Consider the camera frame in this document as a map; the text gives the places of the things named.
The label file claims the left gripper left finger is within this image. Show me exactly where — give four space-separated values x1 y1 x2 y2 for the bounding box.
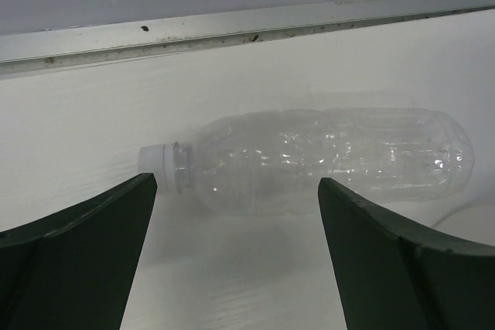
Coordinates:
1 174 157 329

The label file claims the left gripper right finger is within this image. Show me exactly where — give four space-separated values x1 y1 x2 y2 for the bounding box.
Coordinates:
318 178 494 330

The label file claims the clear unlabelled plastic bottle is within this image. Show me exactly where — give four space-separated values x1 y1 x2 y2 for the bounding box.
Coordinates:
138 107 475 216

